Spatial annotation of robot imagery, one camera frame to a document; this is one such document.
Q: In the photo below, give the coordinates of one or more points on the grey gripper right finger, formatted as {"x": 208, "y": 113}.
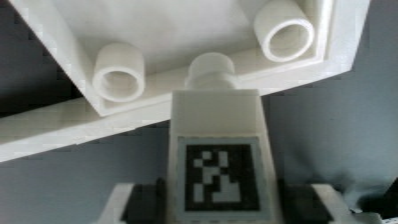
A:
{"x": 313, "y": 205}

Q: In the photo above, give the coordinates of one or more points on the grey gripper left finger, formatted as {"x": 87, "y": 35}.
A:
{"x": 135, "y": 204}

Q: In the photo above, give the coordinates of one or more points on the white table leg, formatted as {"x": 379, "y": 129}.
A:
{"x": 220, "y": 173}

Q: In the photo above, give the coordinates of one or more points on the white square tabletop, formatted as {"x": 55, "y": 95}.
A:
{"x": 176, "y": 28}

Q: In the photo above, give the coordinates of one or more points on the white obstacle frame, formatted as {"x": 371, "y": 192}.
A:
{"x": 66, "y": 124}

